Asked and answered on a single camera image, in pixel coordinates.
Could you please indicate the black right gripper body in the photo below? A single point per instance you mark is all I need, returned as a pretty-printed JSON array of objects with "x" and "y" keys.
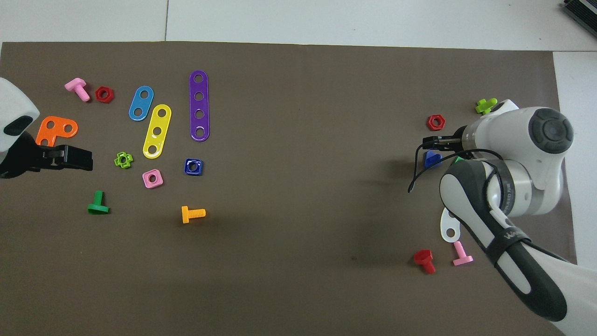
[{"x": 459, "y": 142}]

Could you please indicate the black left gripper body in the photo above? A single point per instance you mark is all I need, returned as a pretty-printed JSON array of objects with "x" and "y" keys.
[{"x": 18, "y": 158}]

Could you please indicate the blue plastic screw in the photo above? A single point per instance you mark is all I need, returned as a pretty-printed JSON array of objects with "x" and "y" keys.
[{"x": 432, "y": 159}]

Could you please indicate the blue square plastic nut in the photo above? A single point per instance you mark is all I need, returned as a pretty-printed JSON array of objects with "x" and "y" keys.
[{"x": 187, "y": 170}]

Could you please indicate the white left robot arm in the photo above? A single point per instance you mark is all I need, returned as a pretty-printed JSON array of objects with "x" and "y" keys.
[{"x": 14, "y": 107}]

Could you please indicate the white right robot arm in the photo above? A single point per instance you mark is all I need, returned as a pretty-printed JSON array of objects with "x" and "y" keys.
[{"x": 513, "y": 140}]

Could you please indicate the red hexagon plastic nut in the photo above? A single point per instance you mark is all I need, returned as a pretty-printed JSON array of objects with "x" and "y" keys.
[
  {"x": 98, "y": 95},
  {"x": 430, "y": 123}
]

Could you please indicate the green triangle plastic nut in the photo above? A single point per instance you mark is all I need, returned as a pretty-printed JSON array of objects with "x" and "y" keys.
[{"x": 459, "y": 160}]

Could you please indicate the orange three-hole corner plate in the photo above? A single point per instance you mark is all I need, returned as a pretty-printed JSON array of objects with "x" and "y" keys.
[{"x": 59, "y": 132}]

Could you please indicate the lime green cross nut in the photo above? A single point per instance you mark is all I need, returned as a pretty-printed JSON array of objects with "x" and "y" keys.
[{"x": 116, "y": 161}]

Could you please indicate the lime green plastic screw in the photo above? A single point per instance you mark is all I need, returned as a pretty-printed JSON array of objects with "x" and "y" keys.
[{"x": 484, "y": 107}]

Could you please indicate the pink plastic screw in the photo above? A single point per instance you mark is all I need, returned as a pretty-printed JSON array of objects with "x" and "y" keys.
[
  {"x": 462, "y": 254},
  {"x": 77, "y": 87}
]

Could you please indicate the pink square plastic nut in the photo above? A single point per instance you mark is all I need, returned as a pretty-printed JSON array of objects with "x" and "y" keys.
[{"x": 147, "y": 183}]

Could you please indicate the white curved five-hole plate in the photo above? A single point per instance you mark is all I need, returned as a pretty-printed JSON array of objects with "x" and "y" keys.
[{"x": 445, "y": 224}]

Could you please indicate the blue two-hole strip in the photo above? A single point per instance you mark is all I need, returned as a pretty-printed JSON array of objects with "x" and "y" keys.
[{"x": 141, "y": 103}]

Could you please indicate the yellow three-hole strip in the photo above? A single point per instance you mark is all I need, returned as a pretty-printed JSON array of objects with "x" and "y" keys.
[{"x": 158, "y": 122}]

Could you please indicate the red plastic screw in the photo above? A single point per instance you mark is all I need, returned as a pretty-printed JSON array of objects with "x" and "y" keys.
[{"x": 425, "y": 260}]

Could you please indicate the orange plastic screw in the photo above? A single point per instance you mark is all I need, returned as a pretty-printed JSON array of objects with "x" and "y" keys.
[{"x": 193, "y": 214}]

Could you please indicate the purple four-hole strip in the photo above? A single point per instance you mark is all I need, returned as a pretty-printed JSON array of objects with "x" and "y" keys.
[{"x": 199, "y": 87}]

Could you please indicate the black ribbed device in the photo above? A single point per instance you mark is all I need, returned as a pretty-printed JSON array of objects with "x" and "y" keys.
[{"x": 583, "y": 14}]

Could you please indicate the brown table mat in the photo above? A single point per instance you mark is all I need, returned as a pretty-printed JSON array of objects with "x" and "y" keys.
[{"x": 303, "y": 280}]

